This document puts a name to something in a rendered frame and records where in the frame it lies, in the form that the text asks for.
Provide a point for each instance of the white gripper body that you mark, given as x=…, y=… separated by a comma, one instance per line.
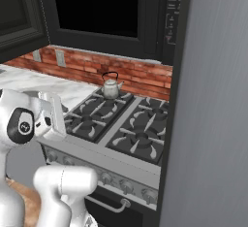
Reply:
x=58, y=121

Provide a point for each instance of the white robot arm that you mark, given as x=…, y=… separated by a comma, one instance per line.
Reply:
x=13, y=201

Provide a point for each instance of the silver stove knob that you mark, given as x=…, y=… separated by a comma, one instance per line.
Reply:
x=126, y=186
x=107, y=178
x=68, y=160
x=149, y=196
x=52, y=156

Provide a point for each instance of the silver stove with black grates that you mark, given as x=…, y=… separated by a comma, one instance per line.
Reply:
x=129, y=130

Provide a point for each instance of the dark cabinet door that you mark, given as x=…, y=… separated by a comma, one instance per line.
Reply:
x=19, y=14

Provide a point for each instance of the black microwave oven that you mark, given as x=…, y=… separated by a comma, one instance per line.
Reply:
x=97, y=11

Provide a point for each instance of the black oven door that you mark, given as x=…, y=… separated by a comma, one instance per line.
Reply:
x=142, y=216

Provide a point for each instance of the grey refrigerator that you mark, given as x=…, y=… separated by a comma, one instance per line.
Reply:
x=213, y=108

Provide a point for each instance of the grey wall outlet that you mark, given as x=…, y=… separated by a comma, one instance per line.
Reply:
x=36, y=55
x=60, y=58

